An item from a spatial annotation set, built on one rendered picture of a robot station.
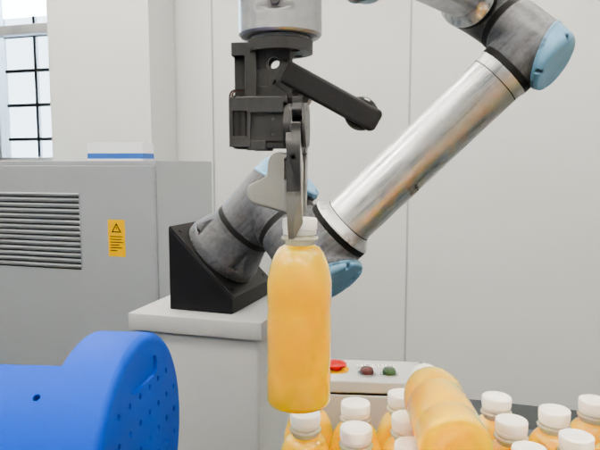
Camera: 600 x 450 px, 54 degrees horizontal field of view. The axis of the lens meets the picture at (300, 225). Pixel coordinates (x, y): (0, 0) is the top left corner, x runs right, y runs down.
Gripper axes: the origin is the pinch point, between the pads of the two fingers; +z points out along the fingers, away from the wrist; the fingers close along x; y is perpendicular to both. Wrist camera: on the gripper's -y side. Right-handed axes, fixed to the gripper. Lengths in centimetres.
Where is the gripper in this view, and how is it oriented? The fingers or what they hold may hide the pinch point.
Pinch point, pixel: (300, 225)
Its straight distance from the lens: 65.6
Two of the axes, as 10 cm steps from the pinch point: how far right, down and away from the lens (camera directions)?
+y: -10.0, -0.1, 0.9
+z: 0.0, 9.9, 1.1
